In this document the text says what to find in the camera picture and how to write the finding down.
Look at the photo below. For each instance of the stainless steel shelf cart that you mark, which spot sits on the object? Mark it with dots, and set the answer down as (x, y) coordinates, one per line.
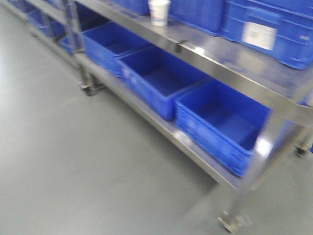
(288, 127)

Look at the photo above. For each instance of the blue bin lower middle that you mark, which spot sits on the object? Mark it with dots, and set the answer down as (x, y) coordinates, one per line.
(159, 78)

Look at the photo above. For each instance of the blue bin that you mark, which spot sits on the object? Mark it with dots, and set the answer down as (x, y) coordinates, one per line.
(223, 121)
(159, 78)
(107, 43)

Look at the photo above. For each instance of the blue bin lower right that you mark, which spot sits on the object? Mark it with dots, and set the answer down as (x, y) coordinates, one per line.
(223, 121)

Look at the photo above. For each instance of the blue bin lower left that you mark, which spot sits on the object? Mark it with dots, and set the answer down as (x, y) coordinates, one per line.
(107, 43)

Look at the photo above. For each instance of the white paper cup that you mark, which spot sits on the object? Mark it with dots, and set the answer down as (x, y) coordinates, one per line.
(159, 11)

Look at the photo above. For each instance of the blue crate upper middle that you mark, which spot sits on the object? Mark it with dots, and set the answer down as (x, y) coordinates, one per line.
(205, 15)

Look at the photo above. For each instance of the blue crate with label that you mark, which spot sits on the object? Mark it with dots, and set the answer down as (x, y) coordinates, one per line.
(281, 29)

